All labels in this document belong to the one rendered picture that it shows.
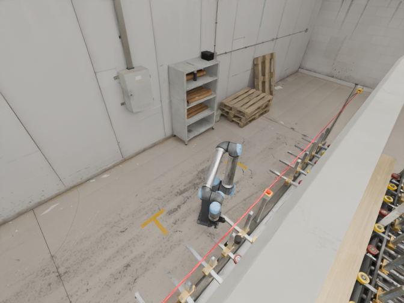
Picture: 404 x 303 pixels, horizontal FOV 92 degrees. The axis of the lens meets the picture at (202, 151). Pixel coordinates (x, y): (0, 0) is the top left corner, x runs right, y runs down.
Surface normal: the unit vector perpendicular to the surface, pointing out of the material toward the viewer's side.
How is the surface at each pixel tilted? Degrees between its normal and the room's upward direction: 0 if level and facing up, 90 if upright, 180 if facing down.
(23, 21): 90
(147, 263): 0
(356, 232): 0
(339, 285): 0
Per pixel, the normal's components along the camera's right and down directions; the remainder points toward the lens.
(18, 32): 0.70, 0.49
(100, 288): 0.04, -0.74
